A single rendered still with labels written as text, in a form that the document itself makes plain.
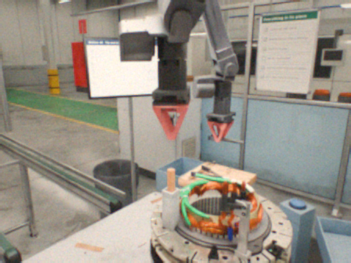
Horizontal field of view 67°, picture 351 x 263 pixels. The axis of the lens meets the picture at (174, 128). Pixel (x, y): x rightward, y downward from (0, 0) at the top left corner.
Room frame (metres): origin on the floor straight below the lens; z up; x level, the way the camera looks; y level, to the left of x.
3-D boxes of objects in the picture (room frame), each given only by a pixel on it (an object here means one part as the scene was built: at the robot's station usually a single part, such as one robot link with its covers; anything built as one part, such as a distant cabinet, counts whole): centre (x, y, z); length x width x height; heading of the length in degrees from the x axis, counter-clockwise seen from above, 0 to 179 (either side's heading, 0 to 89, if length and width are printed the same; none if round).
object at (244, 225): (0.43, -0.13, 1.15); 0.03 x 0.02 x 0.12; 48
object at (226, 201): (0.43, -0.11, 1.21); 0.04 x 0.04 x 0.03; 56
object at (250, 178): (0.85, -0.15, 1.05); 0.20 x 0.19 x 0.02; 53
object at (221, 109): (0.89, -0.16, 1.29); 0.10 x 0.07 x 0.07; 144
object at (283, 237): (0.56, -0.11, 1.09); 0.32 x 0.32 x 0.01
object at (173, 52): (0.53, 0.01, 1.48); 0.07 x 0.06 x 0.07; 102
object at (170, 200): (0.52, 0.01, 1.14); 0.03 x 0.03 x 0.09; 56
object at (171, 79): (0.53, 0.00, 1.42); 0.10 x 0.07 x 0.07; 174
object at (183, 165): (0.94, -0.03, 0.92); 0.17 x 0.11 x 0.28; 143
